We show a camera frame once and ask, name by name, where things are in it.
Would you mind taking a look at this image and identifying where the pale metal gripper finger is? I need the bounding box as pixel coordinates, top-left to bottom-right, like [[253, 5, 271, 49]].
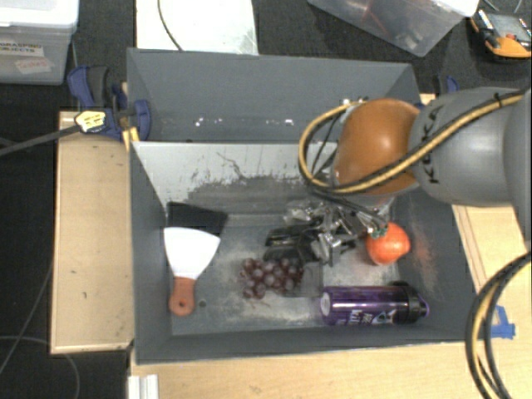
[[284, 204, 332, 226], [310, 233, 336, 268]]

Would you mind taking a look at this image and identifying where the orange toy fruit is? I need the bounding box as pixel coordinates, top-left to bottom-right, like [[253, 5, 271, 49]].
[[365, 221, 412, 267]]

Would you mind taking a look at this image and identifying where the purple toy grape bunch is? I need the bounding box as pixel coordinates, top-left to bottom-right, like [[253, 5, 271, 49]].
[[237, 256, 306, 300]]

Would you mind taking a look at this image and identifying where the purple bottle with black cap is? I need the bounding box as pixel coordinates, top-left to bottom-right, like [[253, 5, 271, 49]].
[[319, 280, 431, 328]]

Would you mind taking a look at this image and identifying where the grey metal bin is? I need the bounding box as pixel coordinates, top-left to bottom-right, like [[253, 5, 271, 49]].
[[126, 47, 479, 365]]

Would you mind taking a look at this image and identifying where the pale wood board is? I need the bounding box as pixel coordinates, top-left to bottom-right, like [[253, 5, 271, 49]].
[[49, 110, 136, 355]]

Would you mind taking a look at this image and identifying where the white scraper with orange handle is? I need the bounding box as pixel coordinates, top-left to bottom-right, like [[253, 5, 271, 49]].
[[163, 226, 222, 318]]

